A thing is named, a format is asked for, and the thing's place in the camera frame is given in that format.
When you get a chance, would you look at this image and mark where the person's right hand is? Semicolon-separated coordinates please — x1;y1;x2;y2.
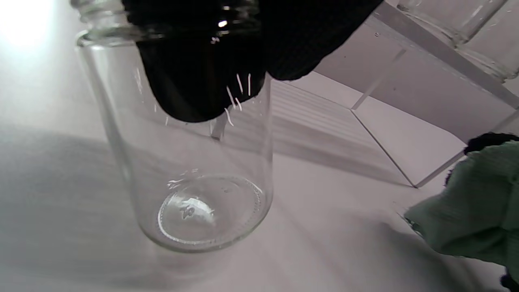
463;132;519;155

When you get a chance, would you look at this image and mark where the person's left hand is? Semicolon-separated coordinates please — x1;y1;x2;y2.
122;0;384;123

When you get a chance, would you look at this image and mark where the green fish scale cleaning cloth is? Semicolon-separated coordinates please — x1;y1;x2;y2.
403;140;519;281

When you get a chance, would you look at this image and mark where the white wire rack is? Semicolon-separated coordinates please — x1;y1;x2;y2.
209;0;519;189

